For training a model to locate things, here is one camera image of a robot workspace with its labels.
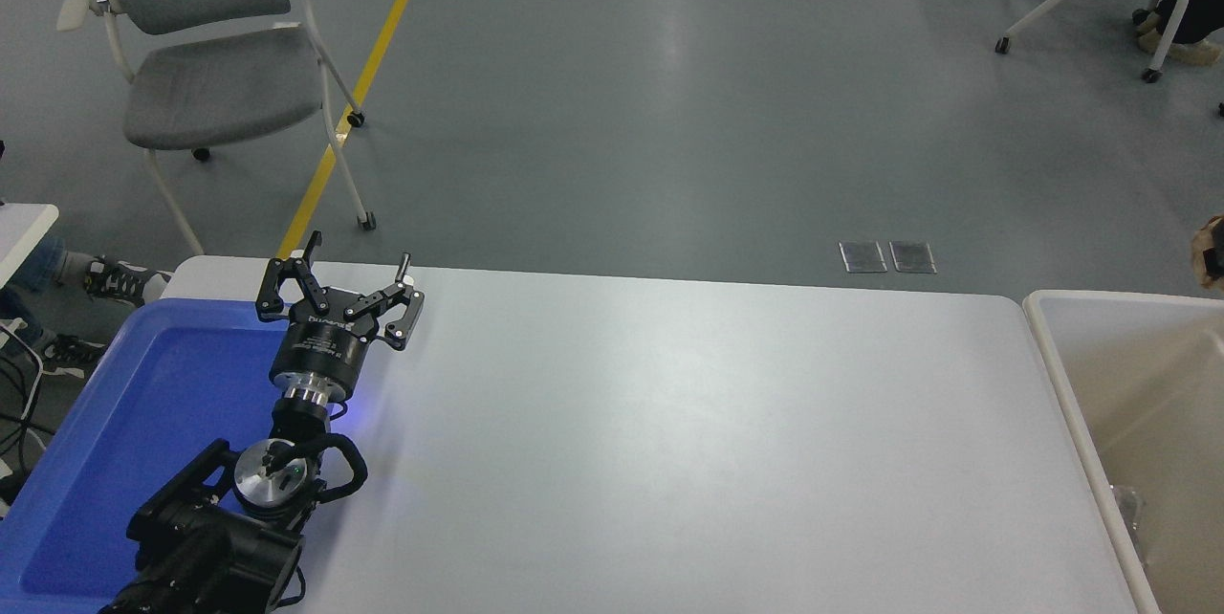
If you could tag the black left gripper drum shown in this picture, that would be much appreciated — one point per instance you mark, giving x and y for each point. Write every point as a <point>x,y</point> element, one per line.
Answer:
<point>318,356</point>

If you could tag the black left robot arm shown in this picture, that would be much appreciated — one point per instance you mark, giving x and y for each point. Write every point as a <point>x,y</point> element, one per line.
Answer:
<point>206,547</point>

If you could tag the large pale bin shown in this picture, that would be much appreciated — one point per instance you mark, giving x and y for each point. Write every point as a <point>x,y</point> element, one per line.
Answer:
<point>1147,423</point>

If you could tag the blue plastic tray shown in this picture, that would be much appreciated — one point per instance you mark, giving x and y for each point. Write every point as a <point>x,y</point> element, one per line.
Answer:
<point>143,404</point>

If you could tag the clear plastic wrapper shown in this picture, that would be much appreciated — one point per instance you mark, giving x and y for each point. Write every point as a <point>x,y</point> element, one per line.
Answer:
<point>1128,509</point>

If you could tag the small white side table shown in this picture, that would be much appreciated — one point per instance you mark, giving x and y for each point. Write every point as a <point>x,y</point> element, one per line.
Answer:
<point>21,231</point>

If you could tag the silver floor socket plate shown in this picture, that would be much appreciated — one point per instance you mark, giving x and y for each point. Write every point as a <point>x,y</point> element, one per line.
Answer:
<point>863,256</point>
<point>912,256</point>

